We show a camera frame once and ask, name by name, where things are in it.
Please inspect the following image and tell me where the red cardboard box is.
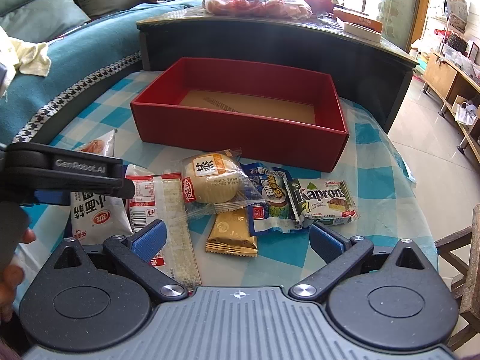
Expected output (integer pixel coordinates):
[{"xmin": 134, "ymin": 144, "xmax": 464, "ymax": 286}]
[{"xmin": 130, "ymin": 58, "xmax": 349, "ymax": 172}]

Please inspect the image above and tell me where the green Kaprons wafer packet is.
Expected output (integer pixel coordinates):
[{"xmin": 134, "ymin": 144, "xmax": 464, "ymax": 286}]
[{"xmin": 287, "ymin": 179, "xmax": 359, "ymax": 228}]

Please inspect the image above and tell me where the red white cracker packet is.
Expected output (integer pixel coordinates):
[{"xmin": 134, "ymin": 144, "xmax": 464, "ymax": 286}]
[{"xmin": 125, "ymin": 164, "xmax": 201, "ymax": 292}]

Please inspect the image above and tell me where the green sofa cushion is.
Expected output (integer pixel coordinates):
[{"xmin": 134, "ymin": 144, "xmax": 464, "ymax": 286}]
[{"xmin": 1, "ymin": 0, "xmax": 89, "ymax": 43}]

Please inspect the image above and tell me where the person's left hand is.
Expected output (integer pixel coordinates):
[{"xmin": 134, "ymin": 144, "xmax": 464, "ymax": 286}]
[{"xmin": 1, "ymin": 246, "xmax": 26, "ymax": 322}]

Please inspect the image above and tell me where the teal sofa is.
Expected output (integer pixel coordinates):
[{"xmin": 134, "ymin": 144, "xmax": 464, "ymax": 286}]
[{"xmin": 1, "ymin": 0, "xmax": 203, "ymax": 144}]

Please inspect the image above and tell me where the white flat box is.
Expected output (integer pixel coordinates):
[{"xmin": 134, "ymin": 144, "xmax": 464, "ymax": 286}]
[{"xmin": 343, "ymin": 22, "xmax": 382, "ymax": 43}]

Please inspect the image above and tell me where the gold foil snack packet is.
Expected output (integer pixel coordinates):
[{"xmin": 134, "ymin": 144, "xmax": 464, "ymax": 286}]
[{"xmin": 205, "ymin": 209, "xmax": 258, "ymax": 258}]

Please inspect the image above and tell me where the wooden stool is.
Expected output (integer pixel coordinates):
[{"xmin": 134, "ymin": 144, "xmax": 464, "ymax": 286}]
[{"xmin": 435, "ymin": 204, "xmax": 480, "ymax": 351}]

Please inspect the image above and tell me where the orange box on table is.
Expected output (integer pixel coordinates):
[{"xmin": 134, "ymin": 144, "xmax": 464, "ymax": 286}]
[{"xmin": 333, "ymin": 7, "xmax": 383, "ymax": 33}]

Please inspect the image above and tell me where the dark coffee table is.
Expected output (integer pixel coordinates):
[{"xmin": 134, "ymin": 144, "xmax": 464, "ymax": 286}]
[{"xmin": 137, "ymin": 7, "xmax": 417, "ymax": 132}]

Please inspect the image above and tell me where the white bread snack bag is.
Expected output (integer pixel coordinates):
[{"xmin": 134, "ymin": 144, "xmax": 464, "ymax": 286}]
[{"xmin": 69, "ymin": 129, "xmax": 133, "ymax": 246}]

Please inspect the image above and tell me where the cream cloth on sofa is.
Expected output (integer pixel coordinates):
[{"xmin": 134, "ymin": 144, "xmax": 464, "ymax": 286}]
[{"xmin": 0, "ymin": 28, "xmax": 51, "ymax": 97}]

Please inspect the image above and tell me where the wooden TV cabinet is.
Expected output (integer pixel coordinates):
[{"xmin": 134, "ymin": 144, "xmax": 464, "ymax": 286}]
[{"xmin": 422, "ymin": 52, "xmax": 479, "ymax": 161}]

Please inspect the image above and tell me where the blue sausage snack bag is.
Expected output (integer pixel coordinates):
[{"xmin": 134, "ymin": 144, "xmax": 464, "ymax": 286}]
[{"xmin": 241, "ymin": 163, "xmax": 303, "ymax": 236}]

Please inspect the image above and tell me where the round yellow tea cake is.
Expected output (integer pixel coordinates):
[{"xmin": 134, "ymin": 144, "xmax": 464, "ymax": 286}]
[{"xmin": 180, "ymin": 150, "xmax": 265, "ymax": 219}]

